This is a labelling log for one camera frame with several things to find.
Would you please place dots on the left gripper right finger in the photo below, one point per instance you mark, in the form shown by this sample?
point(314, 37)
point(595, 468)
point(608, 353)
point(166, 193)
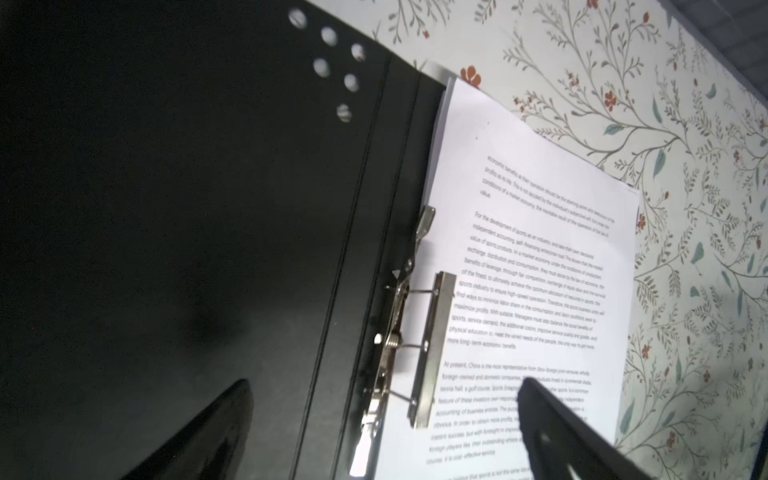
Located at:
point(560, 445)

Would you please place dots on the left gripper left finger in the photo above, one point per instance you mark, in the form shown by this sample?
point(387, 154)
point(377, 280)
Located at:
point(204, 438)

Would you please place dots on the teal black clip folder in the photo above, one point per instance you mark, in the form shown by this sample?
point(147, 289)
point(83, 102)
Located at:
point(197, 195)

